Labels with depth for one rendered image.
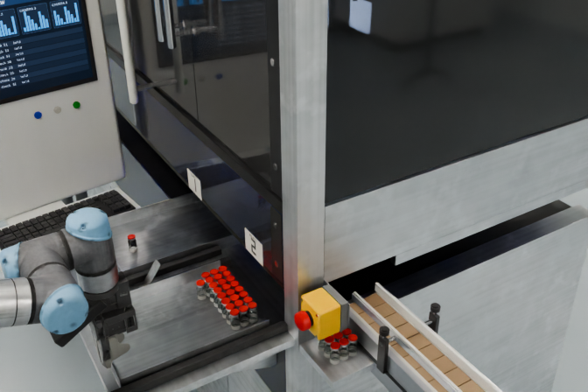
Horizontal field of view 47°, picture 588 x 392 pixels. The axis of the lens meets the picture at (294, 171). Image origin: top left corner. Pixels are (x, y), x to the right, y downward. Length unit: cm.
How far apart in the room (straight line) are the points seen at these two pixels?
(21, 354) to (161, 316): 142
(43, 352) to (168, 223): 117
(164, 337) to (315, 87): 68
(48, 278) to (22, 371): 176
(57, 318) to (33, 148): 111
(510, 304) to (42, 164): 145
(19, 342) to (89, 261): 177
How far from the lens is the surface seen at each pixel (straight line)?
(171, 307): 163
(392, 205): 146
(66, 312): 113
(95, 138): 224
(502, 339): 209
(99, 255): 127
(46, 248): 124
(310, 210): 132
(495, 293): 192
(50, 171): 222
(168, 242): 184
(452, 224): 163
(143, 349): 154
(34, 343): 300
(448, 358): 144
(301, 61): 118
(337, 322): 140
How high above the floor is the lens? 192
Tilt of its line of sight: 29 degrees down
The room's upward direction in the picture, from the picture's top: 1 degrees counter-clockwise
